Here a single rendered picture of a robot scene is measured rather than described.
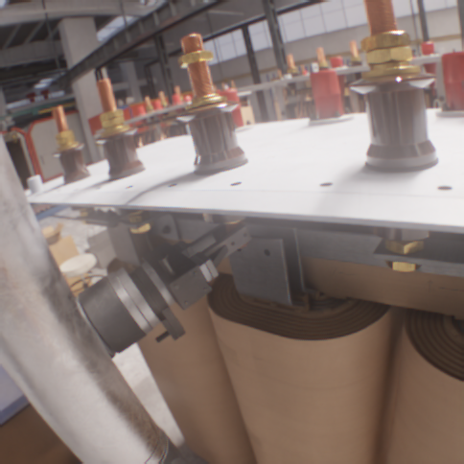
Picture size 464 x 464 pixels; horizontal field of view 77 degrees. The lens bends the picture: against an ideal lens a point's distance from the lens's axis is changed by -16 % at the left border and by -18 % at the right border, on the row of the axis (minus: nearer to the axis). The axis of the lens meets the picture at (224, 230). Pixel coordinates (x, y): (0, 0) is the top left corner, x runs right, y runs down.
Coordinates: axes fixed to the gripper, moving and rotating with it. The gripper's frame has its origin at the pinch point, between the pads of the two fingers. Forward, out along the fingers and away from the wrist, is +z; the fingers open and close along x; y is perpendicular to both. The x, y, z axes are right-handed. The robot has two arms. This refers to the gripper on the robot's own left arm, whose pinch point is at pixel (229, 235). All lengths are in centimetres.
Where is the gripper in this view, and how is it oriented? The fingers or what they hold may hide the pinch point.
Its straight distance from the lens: 55.4
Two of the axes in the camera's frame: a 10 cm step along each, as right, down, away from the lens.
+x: -4.7, -2.1, 8.6
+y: -3.9, -8.2, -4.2
